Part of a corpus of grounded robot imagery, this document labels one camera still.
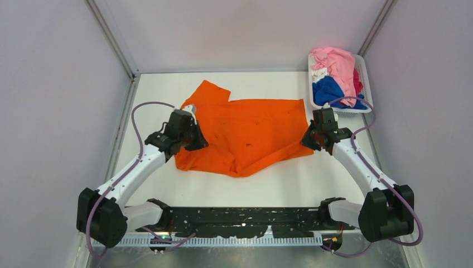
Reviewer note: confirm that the pink t shirt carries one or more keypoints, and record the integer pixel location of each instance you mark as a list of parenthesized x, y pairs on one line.
[(340, 64)]

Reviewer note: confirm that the white slotted cable duct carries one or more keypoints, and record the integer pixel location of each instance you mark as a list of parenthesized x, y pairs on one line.
[(140, 240)]

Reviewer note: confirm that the blue t shirt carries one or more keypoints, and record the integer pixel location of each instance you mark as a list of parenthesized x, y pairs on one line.
[(327, 89)]

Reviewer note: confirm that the crimson t shirt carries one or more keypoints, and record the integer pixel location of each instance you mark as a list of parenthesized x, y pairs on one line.
[(358, 85)]

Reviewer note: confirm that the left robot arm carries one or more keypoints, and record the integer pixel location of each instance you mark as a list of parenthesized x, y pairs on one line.
[(103, 214)]

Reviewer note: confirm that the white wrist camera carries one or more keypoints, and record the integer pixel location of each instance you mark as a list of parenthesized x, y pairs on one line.
[(326, 107), (190, 108)]

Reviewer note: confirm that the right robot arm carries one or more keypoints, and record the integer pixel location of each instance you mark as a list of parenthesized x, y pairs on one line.
[(387, 211)]

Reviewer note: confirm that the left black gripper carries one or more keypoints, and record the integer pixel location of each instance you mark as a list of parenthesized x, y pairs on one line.
[(200, 142)]

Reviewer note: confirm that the white t shirt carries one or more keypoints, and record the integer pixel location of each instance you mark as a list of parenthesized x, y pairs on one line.
[(319, 74)]

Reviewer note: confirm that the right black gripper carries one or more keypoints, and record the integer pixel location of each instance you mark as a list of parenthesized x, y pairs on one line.
[(306, 140)]

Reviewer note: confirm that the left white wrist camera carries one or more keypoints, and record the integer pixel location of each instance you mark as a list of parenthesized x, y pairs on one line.
[(190, 108)]

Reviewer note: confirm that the orange t shirt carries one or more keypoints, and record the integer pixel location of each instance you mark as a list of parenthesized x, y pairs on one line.
[(244, 136)]

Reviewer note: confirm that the white plastic laundry basket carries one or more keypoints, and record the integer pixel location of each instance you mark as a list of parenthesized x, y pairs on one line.
[(366, 91)]

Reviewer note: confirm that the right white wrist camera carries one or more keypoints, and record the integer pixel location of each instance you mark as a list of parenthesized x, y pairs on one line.
[(326, 107)]

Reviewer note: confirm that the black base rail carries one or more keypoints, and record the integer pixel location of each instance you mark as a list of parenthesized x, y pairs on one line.
[(245, 222)]

